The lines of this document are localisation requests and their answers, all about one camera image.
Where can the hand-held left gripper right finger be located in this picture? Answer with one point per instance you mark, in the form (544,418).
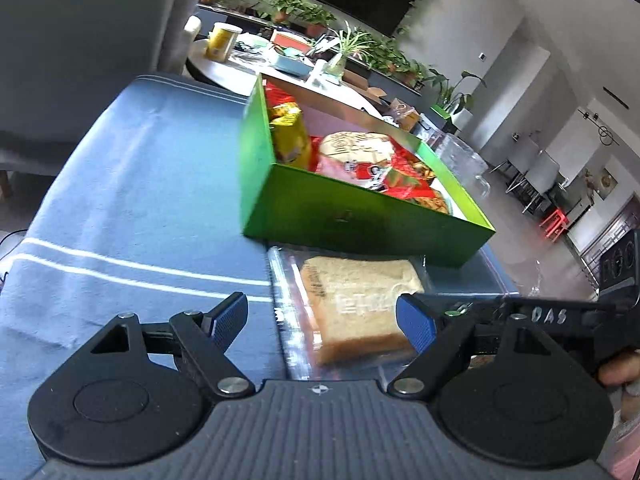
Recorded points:
(415,325)

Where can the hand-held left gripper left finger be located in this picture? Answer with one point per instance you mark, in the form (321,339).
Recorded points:
(227,320)

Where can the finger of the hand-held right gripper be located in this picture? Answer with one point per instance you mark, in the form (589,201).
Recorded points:
(475,304)

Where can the sliced bread clear packet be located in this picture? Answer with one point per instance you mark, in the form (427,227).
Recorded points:
(350,310)

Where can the green cardboard box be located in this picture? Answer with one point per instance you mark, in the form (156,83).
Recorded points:
(325,210)

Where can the red round cracker packet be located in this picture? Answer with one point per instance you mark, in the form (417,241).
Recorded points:
(350,147)

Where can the yellow snack packet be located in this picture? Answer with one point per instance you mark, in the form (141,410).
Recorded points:
(290,140)

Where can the red lattice print snack packet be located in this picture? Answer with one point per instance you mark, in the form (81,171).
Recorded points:
(275,96)

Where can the person's right hand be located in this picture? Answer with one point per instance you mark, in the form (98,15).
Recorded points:
(620,370)

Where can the red stool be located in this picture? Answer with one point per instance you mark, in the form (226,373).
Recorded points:
(555,222)

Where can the glass mug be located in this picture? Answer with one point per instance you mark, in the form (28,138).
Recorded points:
(465,160)

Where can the white dining chair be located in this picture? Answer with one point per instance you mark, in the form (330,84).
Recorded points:
(545,175)
(520,157)

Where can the blue striped tablecloth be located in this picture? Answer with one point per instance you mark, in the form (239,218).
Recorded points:
(125,185)

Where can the small green box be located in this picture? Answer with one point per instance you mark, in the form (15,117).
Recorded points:
(442,111)

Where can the tan shopping bag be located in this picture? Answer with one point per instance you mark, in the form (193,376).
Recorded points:
(405,115)

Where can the large leafy floor plant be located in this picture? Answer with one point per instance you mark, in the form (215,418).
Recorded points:
(450,87)

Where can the open cardboard box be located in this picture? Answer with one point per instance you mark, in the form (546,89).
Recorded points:
(372,92)

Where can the white round table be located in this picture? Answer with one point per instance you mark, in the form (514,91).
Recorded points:
(225,72)

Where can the blue basket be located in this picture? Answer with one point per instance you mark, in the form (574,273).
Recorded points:
(292,65)

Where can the spider plant in glass vase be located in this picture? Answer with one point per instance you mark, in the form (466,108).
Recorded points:
(337,62)

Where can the yellow can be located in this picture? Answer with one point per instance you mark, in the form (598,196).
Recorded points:
(222,42)

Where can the orange box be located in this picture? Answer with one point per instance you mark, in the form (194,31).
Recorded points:
(290,40)

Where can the grey sofa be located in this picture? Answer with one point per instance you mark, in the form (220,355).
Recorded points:
(75,60)

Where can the round print wall picture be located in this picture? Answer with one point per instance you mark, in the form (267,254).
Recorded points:
(602,180)

